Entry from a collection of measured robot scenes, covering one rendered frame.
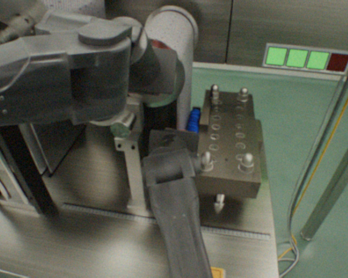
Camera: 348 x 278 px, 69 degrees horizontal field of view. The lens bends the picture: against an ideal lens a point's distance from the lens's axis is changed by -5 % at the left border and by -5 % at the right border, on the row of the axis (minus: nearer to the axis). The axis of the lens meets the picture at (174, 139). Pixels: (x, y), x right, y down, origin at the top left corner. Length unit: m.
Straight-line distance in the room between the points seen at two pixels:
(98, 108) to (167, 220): 0.16
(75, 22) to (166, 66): 0.14
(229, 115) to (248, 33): 0.24
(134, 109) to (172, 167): 0.20
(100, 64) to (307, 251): 1.72
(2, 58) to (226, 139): 0.59
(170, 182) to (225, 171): 0.30
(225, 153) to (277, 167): 1.56
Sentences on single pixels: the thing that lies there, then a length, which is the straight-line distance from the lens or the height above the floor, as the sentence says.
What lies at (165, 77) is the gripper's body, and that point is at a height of 1.31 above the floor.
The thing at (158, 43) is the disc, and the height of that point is 1.31.
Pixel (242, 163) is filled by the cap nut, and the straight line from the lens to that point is 0.63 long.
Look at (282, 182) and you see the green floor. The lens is 2.12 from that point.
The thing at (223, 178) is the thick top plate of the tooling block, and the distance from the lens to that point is 0.62.
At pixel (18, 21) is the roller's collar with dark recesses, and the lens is 0.58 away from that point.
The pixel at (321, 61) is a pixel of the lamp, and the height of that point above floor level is 1.18.
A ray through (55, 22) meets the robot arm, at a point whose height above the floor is 1.40.
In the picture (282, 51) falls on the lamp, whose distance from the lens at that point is 0.85.
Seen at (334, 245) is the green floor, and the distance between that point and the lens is 1.94.
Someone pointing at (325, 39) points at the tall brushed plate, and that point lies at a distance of 0.87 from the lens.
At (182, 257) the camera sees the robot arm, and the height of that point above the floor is 1.20.
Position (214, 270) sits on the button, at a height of 0.92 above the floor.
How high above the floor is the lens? 1.49
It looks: 40 degrees down
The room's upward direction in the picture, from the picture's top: straight up
